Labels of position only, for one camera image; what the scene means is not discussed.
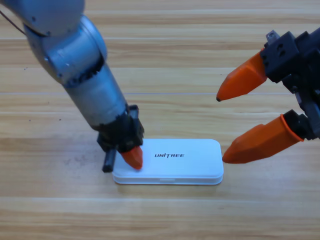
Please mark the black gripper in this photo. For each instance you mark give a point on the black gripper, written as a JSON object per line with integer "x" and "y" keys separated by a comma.
{"x": 122, "y": 135}
{"x": 305, "y": 62}

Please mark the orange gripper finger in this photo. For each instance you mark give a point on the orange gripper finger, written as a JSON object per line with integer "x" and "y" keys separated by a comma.
{"x": 260, "y": 142}

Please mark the white Unitree pencil case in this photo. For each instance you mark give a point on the white Unitree pencil case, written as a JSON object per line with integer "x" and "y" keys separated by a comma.
{"x": 187, "y": 165}

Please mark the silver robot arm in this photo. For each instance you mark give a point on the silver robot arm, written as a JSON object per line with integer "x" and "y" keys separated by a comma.
{"x": 75, "y": 62}

